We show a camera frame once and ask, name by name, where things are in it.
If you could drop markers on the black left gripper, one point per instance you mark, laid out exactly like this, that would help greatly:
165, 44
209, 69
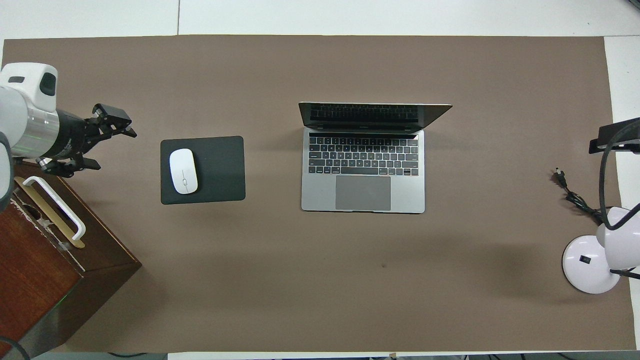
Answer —
70, 135

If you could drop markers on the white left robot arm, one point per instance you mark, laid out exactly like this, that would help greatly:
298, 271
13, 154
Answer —
27, 90

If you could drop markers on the brown table mat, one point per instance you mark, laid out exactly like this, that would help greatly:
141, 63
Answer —
350, 290

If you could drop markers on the silver grey laptop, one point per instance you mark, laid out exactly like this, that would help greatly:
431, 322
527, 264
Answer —
320, 192

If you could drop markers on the dark brown wooden box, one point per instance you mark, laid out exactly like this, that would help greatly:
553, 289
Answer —
40, 280

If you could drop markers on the black mouse pad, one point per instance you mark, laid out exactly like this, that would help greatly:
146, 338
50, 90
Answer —
220, 170

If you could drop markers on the white computer mouse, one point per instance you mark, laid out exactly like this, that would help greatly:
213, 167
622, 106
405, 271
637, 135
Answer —
183, 171

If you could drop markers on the white desk lamp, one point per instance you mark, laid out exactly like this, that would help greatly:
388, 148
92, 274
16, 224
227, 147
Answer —
582, 260

